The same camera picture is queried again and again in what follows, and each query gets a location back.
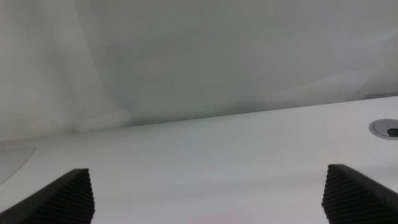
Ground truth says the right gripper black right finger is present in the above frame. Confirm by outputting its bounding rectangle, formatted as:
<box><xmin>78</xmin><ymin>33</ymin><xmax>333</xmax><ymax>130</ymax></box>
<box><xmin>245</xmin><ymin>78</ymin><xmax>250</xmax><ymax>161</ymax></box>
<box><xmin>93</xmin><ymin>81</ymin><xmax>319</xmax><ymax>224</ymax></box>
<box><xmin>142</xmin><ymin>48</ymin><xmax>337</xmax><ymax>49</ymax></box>
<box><xmin>321</xmin><ymin>164</ymin><xmax>398</xmax><ymax>224</ymax></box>

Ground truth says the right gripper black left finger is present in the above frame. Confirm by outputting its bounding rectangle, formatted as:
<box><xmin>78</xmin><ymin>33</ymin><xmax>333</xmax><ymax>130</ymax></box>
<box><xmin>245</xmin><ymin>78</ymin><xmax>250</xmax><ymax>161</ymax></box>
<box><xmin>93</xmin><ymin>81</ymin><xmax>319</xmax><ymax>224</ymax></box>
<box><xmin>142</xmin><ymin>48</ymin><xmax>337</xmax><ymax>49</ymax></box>
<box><xmin>0</xmin><ymin>168</ymin><xmax>96</xmax><ymax>224</ymax></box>

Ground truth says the white fabric backdrop curtain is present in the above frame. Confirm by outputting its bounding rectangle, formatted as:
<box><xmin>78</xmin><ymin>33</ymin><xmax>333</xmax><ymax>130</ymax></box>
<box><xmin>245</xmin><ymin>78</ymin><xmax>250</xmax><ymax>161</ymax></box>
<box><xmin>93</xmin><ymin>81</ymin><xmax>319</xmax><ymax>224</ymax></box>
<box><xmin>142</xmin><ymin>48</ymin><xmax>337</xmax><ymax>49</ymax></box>
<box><xmin>0</xmin><ymin>0</ymin><xmax>398</xmax><ymax>142</ymax></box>

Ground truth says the silver table cable hatch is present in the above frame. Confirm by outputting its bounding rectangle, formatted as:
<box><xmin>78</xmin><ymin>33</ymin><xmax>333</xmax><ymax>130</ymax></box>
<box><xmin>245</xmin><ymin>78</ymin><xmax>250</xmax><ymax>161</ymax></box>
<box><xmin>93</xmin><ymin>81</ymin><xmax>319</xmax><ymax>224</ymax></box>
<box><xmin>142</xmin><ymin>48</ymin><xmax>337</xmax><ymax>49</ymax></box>
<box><xmin>0</xmin><ymin>147</ymin><xmax>35</xmax><ymax>186</ymax></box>

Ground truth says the grey round cable grommet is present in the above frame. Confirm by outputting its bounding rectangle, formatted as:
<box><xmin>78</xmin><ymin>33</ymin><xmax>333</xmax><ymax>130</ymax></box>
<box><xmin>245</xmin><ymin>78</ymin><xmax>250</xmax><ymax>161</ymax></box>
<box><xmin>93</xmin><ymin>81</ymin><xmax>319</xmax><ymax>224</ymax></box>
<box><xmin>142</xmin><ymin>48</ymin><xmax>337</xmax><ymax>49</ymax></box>
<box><xmin>369</xmin><ymin>118</ymin><xmax>398</xmax><ymax>141</ymax></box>

